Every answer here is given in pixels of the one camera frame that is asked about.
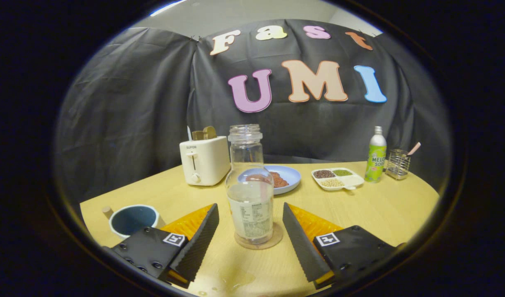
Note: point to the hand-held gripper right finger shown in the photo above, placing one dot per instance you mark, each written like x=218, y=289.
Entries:
x=304, y=251

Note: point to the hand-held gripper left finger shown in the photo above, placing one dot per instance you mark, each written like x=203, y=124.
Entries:
x=199, y=247

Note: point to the round cork coaster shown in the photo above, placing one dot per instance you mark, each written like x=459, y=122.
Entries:
x=278, y=237

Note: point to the clear glass juice bottle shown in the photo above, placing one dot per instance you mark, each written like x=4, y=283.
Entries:
x=250, y=206

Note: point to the green soda bottle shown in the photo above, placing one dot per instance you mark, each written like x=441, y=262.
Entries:
x=376, y=159

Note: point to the brown food pieces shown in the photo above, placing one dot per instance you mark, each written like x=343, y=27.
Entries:
x=280, y=180

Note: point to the blue plate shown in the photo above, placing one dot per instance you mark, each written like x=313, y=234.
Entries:
x=291, y=175

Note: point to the white divided dish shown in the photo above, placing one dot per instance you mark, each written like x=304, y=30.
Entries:
x=339, y=179

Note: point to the white toaster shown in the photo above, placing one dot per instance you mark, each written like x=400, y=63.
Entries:
x=205, y=163

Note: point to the wooden table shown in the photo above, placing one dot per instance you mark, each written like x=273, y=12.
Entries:
x=380, y=210

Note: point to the brown toast slice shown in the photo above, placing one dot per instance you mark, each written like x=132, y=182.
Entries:
x=198, y=135
x=210, y=132

